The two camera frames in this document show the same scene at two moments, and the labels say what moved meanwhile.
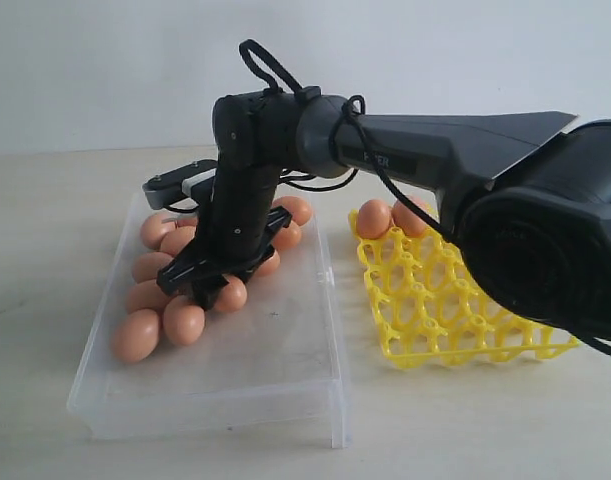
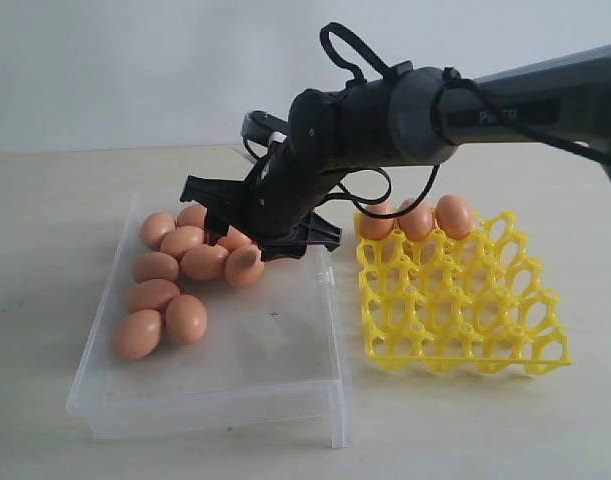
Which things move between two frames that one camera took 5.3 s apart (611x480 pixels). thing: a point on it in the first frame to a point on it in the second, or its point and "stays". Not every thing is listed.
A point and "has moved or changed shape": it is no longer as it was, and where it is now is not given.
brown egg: x=408 y=221 stays
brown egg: x=269 y=267 has moved or changed shape
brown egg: x=173 y=242 stays
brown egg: x=374 y=219 stays
